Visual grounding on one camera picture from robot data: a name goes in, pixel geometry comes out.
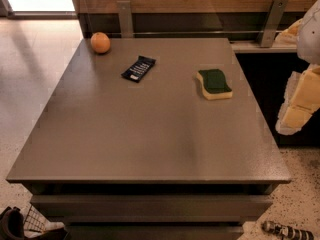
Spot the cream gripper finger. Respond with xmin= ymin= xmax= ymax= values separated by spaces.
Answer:
xmin=275 ymin=19 xmax=302 ymax=45
xmin=275 ymin=64 xmax=320 ymax=135

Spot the green and yellow sponge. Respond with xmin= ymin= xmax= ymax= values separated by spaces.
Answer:
xmin=196 ymin=69 xmax=233 ymax=100

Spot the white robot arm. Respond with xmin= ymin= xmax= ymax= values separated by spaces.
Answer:
xmin=275 ymin=0 xmax=320 ymax=135

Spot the black and white cylinder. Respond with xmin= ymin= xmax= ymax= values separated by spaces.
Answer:
xmin=262 ymin=221 xmax=315 ymax=240

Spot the dark blue snack bar wrapper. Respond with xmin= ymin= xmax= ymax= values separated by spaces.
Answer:
xmin=121 ymin=55 xmax=156 ymax=83

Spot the orange fruit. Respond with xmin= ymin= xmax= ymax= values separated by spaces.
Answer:
xmin=90 ymin=32 xmax=111 ymax=54

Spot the right metal bracket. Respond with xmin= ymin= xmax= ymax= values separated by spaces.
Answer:
xmin=258 ymin=0 xmax=289 ymax=48

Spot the metal bracket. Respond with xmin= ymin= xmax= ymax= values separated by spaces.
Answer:
xmin=258 ymin=0 xmax=289 ymax=48
xmin=117 ymin=0 xmax=134 ymax=38

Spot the left metal bracket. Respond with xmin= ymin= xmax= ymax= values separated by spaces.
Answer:
xmin=117 ymin=0 xmax=134 ymax=38

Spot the horizontal metal rail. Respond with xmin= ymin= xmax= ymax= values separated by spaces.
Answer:
xmin=109 ymin=29 xmax=284 ymax=37

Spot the wire basket with dark objects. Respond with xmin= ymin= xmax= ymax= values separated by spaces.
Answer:
xmin=0 ymin=206 xmax=70 ymax=240

